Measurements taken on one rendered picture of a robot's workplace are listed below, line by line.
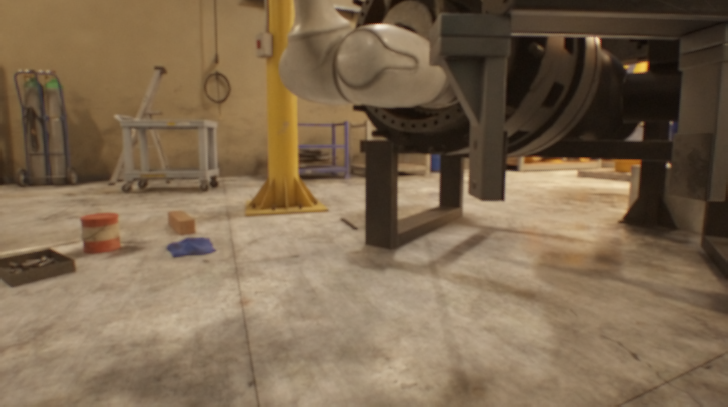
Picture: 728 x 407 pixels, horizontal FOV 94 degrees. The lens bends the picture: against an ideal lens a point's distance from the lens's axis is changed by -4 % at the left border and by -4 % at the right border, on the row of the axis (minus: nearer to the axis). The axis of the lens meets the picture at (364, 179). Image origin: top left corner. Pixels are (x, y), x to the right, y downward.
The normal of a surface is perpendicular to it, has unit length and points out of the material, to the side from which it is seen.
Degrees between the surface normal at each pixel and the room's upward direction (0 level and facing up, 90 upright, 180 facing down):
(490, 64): 90
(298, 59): 105
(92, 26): 90
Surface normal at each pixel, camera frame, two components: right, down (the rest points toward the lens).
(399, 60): 0.58, 0.15
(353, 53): -0.62, 0.03
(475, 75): 0.00, 0.11
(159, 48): 0.38, 0.10
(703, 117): -1.00, 0.00
